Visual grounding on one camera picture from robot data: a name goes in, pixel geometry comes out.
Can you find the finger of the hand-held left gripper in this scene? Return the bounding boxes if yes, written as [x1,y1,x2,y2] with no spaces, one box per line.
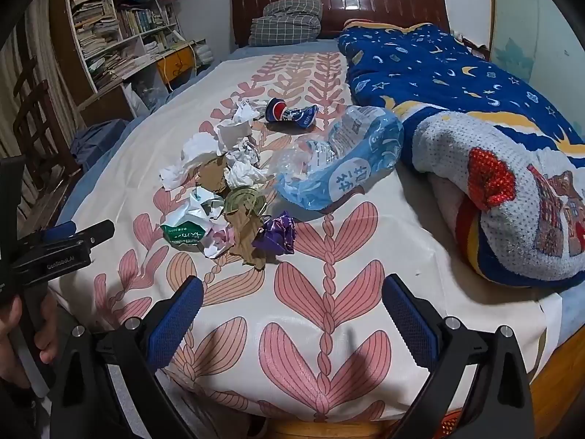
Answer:
[39,220,78,242]
[18,219,116,261]

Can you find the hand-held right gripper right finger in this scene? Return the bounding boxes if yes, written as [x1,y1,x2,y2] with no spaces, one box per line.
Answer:
[381,273,535,439]

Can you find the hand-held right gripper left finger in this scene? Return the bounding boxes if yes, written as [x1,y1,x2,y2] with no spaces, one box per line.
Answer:
[49,275,205,439]

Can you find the white tissue wad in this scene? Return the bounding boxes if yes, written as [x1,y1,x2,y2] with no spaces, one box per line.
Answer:
[225,160,270,189]

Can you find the person's left hand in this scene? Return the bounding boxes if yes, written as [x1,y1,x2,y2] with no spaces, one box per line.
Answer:
[0,284,59,391]

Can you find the pink and white crumpled paper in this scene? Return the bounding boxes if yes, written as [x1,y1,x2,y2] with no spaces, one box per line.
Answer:
[201,222,236,258]

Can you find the green and white crumpled packet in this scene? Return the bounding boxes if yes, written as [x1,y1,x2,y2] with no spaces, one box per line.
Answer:
[160,190,224,250]

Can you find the dark wooden chair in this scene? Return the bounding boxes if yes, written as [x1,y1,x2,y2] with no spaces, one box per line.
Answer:
[11,55,83,239]

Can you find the blue cloth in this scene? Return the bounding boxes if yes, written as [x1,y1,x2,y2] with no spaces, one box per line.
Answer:
[73,119,131,172]

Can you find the pink leaf print sheet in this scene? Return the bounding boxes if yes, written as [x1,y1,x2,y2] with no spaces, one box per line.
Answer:
[48,50,563,424]

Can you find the brown crumpled paper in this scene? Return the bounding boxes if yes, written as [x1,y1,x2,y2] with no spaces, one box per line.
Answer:
[226,210,268,270]

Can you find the orange basket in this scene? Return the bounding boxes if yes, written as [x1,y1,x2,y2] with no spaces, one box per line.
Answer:
[430,409,462,439]

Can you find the crumpled white tissue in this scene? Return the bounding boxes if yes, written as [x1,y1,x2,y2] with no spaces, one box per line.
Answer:
[159,132,220,191]

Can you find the crumpled purple wrapper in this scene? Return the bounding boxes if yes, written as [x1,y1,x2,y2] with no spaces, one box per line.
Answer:
[251,211,298,255]

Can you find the brown cardboard piece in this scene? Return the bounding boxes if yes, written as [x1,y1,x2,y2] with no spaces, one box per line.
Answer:
[194,155,231,193]

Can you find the gold round lid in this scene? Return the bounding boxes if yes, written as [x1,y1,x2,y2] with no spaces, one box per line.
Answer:
[223,186,268,215]

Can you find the grey knit patterned blanket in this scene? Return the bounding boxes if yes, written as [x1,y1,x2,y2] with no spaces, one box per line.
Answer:
[409,112,585,289]

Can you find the white plastic bag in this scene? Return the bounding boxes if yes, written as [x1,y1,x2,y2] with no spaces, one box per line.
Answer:
[121,71,167,117]

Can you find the blue plastic packaging bag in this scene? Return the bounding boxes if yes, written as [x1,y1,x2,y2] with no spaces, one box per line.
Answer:
[274,105,405,213]

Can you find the large crumpled white paper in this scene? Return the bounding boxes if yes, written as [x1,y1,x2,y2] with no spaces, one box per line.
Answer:
[215,119,254,156]

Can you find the crumpled printed paper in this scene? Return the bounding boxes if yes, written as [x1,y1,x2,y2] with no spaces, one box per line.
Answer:
[231,139,260,165]

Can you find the orange cabinet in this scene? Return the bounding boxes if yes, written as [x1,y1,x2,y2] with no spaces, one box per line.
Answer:
[155,46,198,89]

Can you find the small crumpled white paper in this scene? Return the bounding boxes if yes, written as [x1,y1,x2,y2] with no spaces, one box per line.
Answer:
[233,99,261,124]

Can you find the white bookshelf with books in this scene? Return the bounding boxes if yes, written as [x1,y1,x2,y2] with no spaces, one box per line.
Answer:
[48,0,206,120]

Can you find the crushed blue cola can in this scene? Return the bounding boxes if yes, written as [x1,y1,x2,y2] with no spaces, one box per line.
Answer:
[265,97,319,130]

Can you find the blue star print blanket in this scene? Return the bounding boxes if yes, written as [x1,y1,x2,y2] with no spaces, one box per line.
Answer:
[337,19,585,175]

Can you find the grey plaid pillow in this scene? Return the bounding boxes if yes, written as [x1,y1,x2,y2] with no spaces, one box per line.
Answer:
[263,0,324,21]
[249,15,323,47]

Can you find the dark wooden headboard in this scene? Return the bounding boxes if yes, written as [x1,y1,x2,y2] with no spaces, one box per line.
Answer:
[230,0,448,49]

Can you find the orange wooden bed frame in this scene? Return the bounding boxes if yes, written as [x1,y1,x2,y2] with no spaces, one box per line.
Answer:
[256,302,585,439]

